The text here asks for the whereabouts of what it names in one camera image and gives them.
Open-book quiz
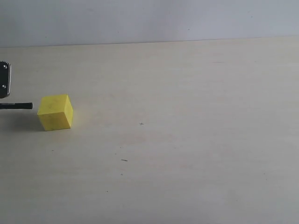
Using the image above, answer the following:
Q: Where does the black and white marker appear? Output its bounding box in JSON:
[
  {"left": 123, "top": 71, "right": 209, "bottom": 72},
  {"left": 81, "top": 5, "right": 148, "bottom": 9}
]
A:
[{"left": 0, "top": 103, "right": 33, "bottom": 110}]

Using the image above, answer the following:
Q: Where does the yellow foam cube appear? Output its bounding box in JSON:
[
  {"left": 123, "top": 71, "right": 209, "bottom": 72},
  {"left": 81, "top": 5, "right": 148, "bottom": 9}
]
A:
[{"left": 37, "top": 94, "right": 73, "bottom": 131}]

